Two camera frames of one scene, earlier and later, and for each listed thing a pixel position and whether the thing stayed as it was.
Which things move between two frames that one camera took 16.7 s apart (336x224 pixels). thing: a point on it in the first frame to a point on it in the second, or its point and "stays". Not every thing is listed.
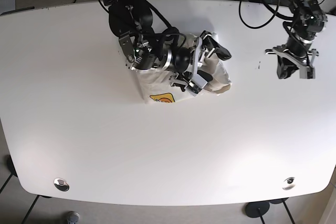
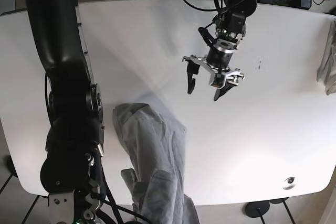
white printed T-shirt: [168, 86] to [326, 75]
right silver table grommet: [289, 183] stays
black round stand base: [256, 209] stays
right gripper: [297, 50] to [218, 62]
